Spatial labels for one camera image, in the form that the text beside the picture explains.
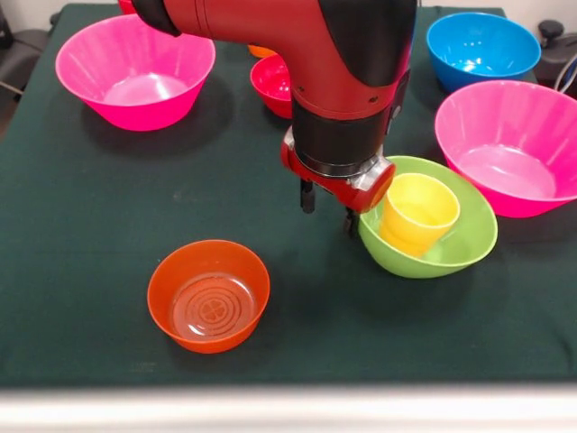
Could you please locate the orange cup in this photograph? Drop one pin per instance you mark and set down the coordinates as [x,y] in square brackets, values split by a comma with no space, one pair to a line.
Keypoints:
[261,51]

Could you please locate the crimson cup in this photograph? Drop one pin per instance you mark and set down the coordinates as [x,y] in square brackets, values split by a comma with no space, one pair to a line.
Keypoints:
[126,6]

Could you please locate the large pink bowl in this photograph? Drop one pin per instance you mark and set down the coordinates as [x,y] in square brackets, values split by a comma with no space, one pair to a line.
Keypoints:
[135,76]
[509,153]

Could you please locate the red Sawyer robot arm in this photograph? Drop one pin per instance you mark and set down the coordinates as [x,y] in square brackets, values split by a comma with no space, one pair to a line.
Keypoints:
[338,67]

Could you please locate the dark green tablecloth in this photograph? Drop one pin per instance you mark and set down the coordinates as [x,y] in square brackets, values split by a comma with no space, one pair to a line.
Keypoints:
[90,203]

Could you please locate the orange bowl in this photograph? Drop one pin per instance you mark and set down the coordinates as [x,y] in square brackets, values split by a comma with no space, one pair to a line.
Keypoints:
[207,297]

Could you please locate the black pedestal leg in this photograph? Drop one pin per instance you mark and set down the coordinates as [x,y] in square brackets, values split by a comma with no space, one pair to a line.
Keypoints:
[552,49]

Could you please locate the green bowl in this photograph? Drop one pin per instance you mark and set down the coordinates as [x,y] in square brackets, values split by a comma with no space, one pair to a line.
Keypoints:
[473,234]

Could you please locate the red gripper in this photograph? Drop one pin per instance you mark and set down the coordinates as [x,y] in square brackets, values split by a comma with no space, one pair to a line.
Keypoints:
[342,191]

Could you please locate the small crimson bowl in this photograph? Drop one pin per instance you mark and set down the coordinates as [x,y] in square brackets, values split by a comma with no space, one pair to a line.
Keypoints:
[272,85]

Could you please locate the blue bowl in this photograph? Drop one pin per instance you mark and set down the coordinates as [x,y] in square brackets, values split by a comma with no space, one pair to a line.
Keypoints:
[482,54]

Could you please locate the yellow cup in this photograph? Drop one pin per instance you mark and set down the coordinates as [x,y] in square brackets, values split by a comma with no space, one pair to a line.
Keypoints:
[414,216]

